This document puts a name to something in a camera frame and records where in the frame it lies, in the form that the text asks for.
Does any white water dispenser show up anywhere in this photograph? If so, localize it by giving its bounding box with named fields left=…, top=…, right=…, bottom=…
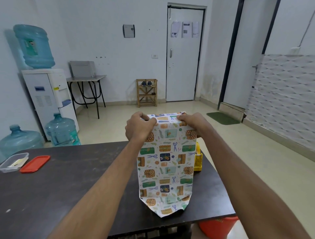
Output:
left=21, top=69, right=80, bottom=141

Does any person's left forearm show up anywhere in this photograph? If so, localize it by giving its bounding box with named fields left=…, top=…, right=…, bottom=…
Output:
left=48, top=134, right=150, bottom=239

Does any person's right forearm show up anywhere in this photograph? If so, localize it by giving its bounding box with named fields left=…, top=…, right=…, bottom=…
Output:
left=196, top=132, right=312, bottom=239

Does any gift box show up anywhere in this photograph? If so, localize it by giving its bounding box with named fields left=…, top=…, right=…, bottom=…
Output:
left=137, top=112, right=198, bottom=219

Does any grey metal box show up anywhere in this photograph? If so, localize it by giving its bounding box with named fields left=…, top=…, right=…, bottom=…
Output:
left=70, top=61, right=95, bottom=79

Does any grey wall panel box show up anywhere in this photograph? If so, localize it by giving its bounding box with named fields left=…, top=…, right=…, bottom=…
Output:
left=123, top=24, right=135, bottom=38

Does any yellow tape dispenser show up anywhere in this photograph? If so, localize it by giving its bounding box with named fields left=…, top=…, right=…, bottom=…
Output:
left=194, top=142, right=203, bottom=172

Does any small black-legged side table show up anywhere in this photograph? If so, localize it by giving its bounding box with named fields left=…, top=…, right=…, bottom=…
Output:
left=66, top=75, right=107, bottom=120

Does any blue water jug with label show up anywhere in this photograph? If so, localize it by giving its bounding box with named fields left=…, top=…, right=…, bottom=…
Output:
left=13, top=24, right=56, bottom=69
left=45, top=113, right=81, bottom=147

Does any person's right hand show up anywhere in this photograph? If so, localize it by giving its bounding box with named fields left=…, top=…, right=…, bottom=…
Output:
left=177, top=113, right=212, bottom=138

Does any blue empty water jug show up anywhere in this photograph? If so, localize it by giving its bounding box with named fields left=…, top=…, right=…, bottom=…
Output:
left=0, top=125, right=45, bottom=163

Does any grey wall cable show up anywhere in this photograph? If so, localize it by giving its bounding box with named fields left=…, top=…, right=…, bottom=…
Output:
left=298, top=15, right=315, bottom=48

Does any clear plastic container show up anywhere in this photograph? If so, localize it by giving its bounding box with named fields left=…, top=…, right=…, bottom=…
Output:
left=0, top=153, right=29, bottom=173

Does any person's left hand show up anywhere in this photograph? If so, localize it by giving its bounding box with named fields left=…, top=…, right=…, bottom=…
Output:
left=125, top=111, right=157, bottom=142

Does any white door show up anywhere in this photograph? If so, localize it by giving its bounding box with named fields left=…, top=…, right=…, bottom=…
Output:
left=166, top=7, right=205, bottom=102

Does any green doormat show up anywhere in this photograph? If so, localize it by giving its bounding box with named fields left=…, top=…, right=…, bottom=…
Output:
left=206, top=112, right=240, bottom=125

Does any wooden shoe rack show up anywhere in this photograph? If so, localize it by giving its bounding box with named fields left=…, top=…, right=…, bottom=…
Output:
left=136, top=79, right=158, bottom=108

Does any white wavy patterned panel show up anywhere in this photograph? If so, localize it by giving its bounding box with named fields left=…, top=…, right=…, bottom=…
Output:
left=245, top=54, right=315, bottom=151

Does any orange plastic bucket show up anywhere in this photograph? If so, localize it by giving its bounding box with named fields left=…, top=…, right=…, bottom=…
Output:
left=198, top=216, right=239, bottom=239

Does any red plastic lid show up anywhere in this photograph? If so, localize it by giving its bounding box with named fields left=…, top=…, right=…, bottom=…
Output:
left=20, top=155, right=51, bottom=174

